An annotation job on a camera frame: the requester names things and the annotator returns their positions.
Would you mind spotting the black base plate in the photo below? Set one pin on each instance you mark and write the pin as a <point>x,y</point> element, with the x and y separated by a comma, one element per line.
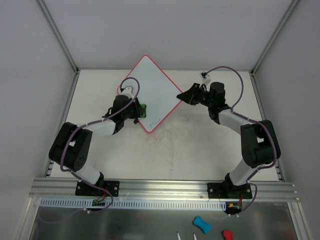
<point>84,190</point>
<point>221,190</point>

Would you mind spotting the red bone-shaped eraser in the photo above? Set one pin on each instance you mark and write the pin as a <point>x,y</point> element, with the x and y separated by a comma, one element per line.
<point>227,235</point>

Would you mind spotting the left white marker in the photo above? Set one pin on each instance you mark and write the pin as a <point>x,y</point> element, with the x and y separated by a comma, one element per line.
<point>178,236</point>

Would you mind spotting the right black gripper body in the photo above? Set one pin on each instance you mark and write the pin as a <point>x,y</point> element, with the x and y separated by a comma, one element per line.
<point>197,94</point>

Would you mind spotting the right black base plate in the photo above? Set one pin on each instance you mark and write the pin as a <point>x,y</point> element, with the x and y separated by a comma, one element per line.
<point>221,190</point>

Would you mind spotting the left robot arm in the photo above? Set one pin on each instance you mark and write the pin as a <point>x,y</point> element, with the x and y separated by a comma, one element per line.
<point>70,148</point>

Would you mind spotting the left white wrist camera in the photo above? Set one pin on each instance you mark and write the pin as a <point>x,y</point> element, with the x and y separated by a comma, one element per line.
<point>127,91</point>

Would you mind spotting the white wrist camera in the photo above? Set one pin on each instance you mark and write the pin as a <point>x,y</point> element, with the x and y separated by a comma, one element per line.
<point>127,91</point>
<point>205,77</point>

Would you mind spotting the green bone-shaped eraser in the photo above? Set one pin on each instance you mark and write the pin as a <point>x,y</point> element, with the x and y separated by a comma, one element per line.
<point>142,111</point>

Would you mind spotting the pink-framed whiteboard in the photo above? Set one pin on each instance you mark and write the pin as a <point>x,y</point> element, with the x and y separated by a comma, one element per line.
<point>157,91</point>

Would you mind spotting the blue bone-shaped eraser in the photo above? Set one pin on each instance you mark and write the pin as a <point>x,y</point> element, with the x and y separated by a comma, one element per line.
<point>203,225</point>

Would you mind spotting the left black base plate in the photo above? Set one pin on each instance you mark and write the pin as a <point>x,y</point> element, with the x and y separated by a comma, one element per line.
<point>84,190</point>

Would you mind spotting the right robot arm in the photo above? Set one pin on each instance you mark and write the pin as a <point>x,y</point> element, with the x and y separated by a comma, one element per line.
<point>259,145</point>

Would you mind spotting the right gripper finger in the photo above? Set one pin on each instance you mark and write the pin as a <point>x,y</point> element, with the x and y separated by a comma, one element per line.
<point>193,92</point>
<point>193,101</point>

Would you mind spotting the slotted white cable duct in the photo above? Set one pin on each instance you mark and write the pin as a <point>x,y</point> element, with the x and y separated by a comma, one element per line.
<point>90,203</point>

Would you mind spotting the aluminium frame post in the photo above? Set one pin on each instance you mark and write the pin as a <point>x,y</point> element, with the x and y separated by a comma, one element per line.
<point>275,34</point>
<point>57,34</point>

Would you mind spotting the left aluminium frame post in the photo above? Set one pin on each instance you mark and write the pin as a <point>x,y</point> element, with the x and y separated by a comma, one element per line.
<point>57,34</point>

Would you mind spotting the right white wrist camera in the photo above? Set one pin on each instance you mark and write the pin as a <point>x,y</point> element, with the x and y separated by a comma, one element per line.
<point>205,77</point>

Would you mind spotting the right aluminium frame post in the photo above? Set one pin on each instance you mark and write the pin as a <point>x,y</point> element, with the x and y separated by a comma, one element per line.
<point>275,34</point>

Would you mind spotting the aluminium mounting rail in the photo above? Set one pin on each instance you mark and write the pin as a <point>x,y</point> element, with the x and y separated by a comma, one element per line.
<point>186,190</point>

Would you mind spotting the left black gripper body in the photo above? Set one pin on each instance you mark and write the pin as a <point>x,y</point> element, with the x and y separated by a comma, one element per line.
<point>135,110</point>

